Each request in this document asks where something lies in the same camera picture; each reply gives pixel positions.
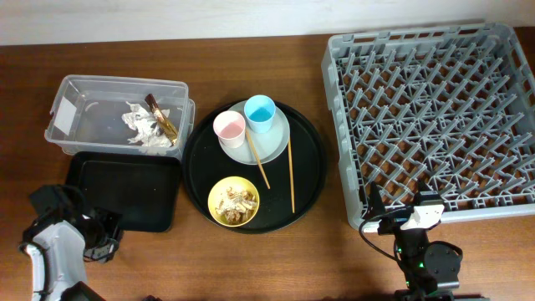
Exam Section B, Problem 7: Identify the white paper napkin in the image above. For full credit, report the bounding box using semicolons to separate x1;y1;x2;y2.
121;102;172;147

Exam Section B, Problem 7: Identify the gold foil wrapper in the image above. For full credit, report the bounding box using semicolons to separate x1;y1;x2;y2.
145;94;179;145

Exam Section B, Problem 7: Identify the yellow bowl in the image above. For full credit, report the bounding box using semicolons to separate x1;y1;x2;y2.
207;176;260;227

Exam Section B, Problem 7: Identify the food scraps and rice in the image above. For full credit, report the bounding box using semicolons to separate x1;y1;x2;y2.
216;186;258;225

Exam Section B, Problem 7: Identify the blue plastic cup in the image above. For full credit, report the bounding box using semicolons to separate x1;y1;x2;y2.
243;94;276;134

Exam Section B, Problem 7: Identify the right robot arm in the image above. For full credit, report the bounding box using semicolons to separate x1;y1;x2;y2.
363;181;463;301

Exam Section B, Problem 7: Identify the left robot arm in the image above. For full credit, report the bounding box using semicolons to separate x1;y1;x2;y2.
18;185;123;300

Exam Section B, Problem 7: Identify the grey dishwasher rack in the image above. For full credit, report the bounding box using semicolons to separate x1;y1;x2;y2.
321;23;534;232

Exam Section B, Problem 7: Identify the clear plastic waste bin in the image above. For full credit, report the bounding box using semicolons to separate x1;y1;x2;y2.
44;74;196;159

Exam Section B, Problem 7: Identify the black rectangular tray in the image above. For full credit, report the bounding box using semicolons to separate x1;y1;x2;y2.
66;151;181;232

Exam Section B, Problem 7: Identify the grey round plate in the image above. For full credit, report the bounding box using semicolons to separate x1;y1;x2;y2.
219;107;290;165

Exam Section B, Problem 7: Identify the round black serving tray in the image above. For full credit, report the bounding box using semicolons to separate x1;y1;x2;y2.
182;102;327;234

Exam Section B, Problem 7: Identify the pink plastic cup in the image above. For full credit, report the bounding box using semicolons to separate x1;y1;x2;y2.
213;110;246;148

